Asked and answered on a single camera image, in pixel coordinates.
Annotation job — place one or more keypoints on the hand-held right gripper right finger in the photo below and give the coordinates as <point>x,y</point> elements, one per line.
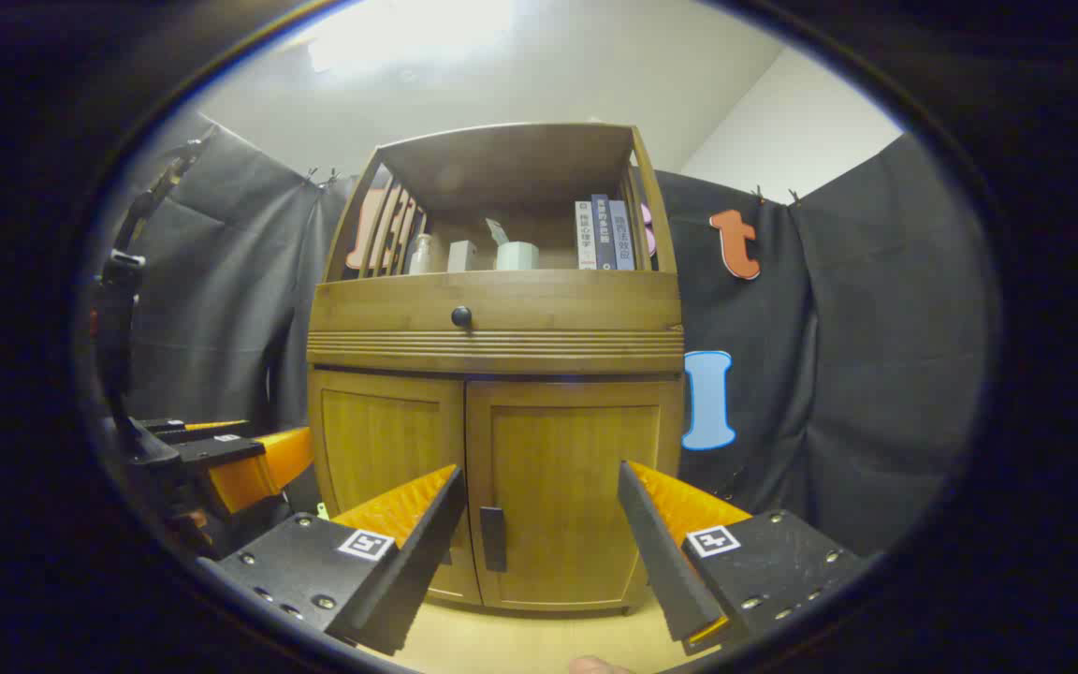
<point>661,552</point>

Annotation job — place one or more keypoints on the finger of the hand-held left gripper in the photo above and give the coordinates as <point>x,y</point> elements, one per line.
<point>193,429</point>
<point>258,468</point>

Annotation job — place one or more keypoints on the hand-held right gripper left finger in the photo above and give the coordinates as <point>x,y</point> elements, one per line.
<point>427,552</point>

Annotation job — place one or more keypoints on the wooden shoe cabinet door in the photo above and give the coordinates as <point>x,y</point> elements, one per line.
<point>380,440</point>
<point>567,449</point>

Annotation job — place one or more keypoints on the wooden double-door shoe cabinet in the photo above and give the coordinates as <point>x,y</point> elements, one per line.
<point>502,351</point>

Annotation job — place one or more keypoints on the wooden cabinet drawer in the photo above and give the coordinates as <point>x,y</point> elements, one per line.
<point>576,304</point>

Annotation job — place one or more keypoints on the black round drawer knob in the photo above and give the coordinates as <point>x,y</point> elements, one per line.
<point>461,317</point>

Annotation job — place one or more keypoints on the clear bottle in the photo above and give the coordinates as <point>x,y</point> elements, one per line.
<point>424,255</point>

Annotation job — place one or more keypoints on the small white box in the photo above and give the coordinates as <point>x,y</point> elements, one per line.
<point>462,256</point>

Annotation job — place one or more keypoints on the white faceted cup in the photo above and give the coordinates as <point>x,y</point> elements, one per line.
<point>517,256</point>

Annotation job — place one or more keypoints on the black backdrop cloth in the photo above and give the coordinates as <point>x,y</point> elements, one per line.
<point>876,328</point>

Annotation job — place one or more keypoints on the grey-blue book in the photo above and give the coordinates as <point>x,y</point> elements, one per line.
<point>623,234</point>

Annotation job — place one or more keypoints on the dark blue book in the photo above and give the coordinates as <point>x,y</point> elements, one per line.
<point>603,232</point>

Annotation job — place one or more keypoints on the white book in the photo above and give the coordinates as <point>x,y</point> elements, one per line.
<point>585,234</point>

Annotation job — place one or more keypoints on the folded paper slip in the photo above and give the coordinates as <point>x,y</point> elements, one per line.
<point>497,232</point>

